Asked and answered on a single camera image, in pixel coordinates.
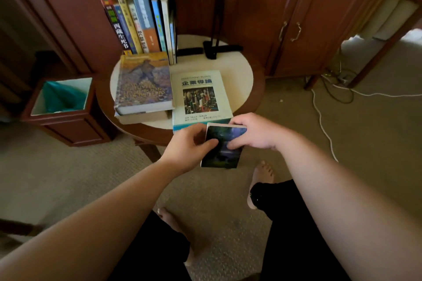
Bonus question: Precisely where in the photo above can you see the person's right hand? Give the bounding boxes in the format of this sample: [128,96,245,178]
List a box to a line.
[226,112,284,151]

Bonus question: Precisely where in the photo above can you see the person's left hand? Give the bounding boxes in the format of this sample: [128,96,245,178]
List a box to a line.
[160,122,220,176]

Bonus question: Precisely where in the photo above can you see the small dark picture booklet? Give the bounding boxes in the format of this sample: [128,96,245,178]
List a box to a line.
[200,122,248,169]

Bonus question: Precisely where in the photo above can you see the lavender cover book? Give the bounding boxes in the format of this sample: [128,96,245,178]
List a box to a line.
[114,110,173,125]

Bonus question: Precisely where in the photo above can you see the large white teal textbook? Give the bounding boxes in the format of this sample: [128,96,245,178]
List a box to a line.
[171,70,234,133]

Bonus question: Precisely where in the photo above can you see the yellow painting cover paperback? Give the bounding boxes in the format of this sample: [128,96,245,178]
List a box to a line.
[113,52,175,116]

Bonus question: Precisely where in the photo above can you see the black metal bookend rack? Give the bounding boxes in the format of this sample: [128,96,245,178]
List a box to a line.
[170,0,244,61]

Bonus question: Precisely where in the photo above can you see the yellowed blue cover book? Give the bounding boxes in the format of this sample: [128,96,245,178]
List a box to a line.
[148,0,168,53]

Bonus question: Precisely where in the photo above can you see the dark figure cover book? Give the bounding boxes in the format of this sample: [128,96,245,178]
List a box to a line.
[113,4,138,54]

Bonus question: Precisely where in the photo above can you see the grey cover book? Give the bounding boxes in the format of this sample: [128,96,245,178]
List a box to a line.
[158,0,177,65]

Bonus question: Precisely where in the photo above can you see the yellow picture storybook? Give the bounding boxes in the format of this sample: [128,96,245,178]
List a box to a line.
[114,0,144,54]

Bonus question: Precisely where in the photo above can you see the person's right forearm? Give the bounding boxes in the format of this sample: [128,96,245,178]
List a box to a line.
[275,127,422,281]

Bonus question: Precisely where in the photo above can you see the person's left forearm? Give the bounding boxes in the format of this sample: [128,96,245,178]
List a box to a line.
[0,159,182,281]

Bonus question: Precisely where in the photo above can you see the person's right leg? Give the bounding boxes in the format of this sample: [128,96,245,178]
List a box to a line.
[247,160,350,281]

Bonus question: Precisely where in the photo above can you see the round wooden table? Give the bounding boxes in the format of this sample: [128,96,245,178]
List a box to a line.
[95,34,266,163]

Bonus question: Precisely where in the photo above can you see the wooden trash bin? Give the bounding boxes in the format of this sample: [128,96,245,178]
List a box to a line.
[20,75,113,147]

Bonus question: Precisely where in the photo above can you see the wooden sideboard cabinet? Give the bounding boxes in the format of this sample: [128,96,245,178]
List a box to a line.
[0,0,396,79]

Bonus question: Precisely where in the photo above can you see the green bin liner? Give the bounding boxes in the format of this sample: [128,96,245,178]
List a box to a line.
[31,77,93,116]

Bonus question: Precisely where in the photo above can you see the wooden side desk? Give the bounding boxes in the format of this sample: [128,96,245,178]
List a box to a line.
[348,0,422,89]

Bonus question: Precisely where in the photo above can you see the cream curtain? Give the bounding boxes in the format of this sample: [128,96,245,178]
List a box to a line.
[357,0,419,41]

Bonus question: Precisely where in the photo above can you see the beige curtain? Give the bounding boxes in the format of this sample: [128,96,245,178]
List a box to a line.
[0,0,63,120]

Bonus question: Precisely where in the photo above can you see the black cable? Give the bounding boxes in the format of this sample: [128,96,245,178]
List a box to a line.
[321,73,355,104]

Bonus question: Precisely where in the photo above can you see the white cable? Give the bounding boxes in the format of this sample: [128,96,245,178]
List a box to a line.
[305,75,422,163]

